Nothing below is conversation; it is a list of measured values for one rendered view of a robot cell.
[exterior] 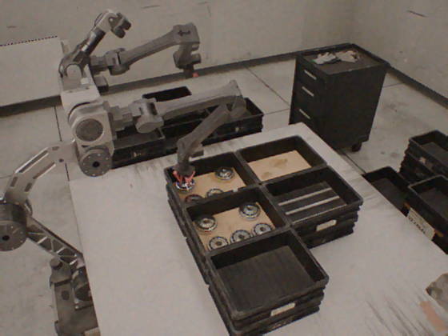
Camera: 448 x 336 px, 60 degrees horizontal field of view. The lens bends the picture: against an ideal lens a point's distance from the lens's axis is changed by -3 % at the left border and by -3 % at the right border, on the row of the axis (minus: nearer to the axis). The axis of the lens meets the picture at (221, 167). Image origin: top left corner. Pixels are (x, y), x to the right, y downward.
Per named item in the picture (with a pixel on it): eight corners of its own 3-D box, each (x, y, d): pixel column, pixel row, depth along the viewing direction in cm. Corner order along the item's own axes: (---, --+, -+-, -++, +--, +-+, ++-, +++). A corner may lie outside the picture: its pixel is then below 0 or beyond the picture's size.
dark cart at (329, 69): (312, 168, 349) (328, 74, 293) (286, 142, 381) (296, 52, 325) (365, 152, 368) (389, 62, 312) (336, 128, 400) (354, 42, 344)
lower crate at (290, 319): (234, 348, 151) (234, 333, 143) (206, 288, 172) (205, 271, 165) (321, 312, 163) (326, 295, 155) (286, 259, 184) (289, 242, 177)
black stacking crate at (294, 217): (289, 244, 178) (291, 226, 171) (258, 202, 199) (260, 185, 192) (359, 218, 190) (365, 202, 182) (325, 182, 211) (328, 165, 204)
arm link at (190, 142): (230, 86, 158) (239, 108, 155) (239, 87, 162) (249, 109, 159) (173, 141, 186) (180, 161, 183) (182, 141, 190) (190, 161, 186)
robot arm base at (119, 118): (108, 128, 146) (102, 100, 138) (130, 123, 148) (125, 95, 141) (113, 141, 140) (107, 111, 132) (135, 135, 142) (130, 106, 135)
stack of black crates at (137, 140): (120, 199, 297) (110, 150, 269) (112, 175, 319) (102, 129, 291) (170, 185, 310) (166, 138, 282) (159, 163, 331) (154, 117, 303)
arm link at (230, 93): (242, 72, 152) (252, 94, 149) (237, 92, 165) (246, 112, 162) (128, 102, 142) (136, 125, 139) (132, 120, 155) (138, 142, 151)
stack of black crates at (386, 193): (418, 222, 278) (429, 198, 264) (386, 234, 269) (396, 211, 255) (382, 188, 307) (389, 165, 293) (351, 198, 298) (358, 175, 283)
